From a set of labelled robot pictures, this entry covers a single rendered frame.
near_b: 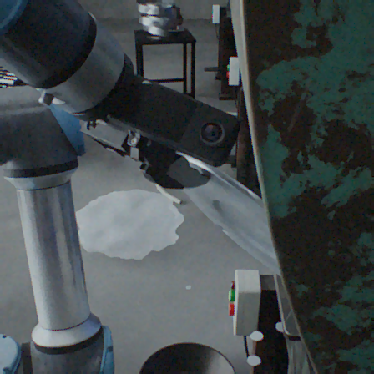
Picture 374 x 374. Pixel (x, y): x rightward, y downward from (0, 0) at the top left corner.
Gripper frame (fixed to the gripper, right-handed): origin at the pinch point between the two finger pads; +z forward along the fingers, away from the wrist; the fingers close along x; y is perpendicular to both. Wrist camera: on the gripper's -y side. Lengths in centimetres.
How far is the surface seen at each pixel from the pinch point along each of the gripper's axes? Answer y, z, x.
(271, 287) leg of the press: 8, 52, 7
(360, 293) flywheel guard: -27.9, -31.5, 8.4
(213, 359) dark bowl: 36, 106, 34
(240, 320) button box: 11, 54, 16
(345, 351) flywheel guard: -27.8, -29.7, 10.2
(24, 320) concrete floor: 101, 90, 57
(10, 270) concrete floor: 131, 99, 48
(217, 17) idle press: 229, 248, -178
